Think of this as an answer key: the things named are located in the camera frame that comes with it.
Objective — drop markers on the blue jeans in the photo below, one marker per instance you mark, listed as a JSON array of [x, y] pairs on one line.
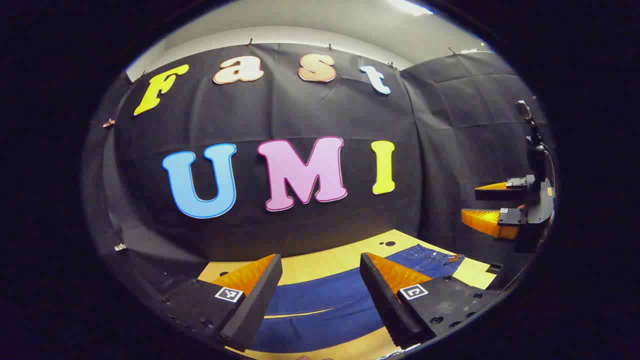
[[320, 295]]

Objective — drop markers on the small copper clip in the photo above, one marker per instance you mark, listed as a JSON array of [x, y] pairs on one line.
[[108, 122]]

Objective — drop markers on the small silver metal clip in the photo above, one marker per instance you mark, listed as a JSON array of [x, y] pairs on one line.
[[120, 247]]

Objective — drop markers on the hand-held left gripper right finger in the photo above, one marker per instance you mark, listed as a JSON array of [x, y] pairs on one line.
[[382, 300]]

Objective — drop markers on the ceiling light panel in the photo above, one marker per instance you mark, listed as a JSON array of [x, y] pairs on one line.
[[410, 6]]

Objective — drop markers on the small black block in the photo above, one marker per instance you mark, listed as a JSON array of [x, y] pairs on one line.
[[495, 268]]

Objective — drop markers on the black backdrop cloth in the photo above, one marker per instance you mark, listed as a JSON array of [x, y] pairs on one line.
[[300, 115]]

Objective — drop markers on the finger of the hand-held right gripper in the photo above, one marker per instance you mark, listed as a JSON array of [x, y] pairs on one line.
[[512, 217], [500, 194]]

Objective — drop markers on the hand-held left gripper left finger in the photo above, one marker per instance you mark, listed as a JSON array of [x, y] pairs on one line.
[[260, 300]]

